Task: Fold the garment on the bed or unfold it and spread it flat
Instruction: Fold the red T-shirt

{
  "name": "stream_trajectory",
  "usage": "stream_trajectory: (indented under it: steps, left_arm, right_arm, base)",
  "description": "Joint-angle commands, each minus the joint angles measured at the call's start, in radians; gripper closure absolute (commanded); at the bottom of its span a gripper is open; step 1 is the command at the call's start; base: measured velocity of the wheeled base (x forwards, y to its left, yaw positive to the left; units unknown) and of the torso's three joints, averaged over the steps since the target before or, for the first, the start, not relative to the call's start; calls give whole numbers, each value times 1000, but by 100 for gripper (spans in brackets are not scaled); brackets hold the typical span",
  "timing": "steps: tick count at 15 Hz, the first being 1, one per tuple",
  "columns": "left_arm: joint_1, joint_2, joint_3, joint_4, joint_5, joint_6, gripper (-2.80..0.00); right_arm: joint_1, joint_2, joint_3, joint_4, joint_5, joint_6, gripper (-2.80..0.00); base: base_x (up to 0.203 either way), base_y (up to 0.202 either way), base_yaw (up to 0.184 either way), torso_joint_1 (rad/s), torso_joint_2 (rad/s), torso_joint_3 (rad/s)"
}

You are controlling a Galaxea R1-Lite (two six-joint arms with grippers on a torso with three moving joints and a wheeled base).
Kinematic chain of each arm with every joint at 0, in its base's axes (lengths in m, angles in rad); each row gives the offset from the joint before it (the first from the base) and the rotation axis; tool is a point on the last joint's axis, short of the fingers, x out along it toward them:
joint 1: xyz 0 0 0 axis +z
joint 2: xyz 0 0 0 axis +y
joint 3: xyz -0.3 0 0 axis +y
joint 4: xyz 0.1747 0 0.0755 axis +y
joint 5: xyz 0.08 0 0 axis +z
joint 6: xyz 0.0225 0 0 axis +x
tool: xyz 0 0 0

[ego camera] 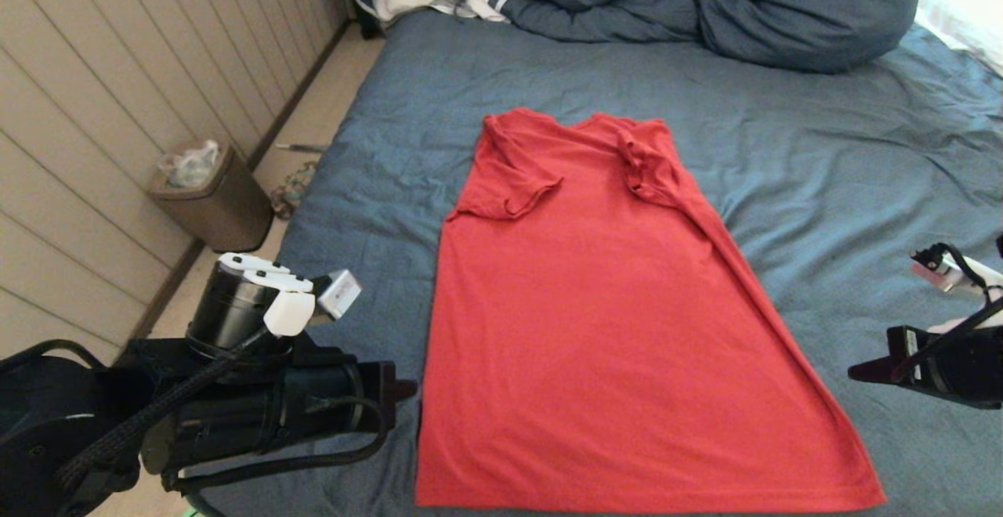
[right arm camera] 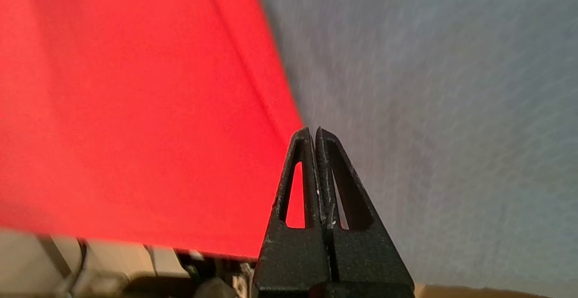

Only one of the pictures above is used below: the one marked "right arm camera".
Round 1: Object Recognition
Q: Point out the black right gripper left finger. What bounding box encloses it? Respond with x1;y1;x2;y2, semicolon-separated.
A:
252;127;331;292

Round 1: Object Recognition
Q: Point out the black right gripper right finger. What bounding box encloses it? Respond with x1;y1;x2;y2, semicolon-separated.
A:
315;126;415;283

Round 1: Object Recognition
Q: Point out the blue-grey bed sheet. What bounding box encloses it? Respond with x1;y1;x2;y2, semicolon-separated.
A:
250;0;578;298

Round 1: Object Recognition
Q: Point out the white black-rimmed robot base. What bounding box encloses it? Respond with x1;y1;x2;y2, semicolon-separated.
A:
36;235;256;298

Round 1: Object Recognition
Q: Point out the red t-shirt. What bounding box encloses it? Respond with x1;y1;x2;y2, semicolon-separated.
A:
0;0;304;259

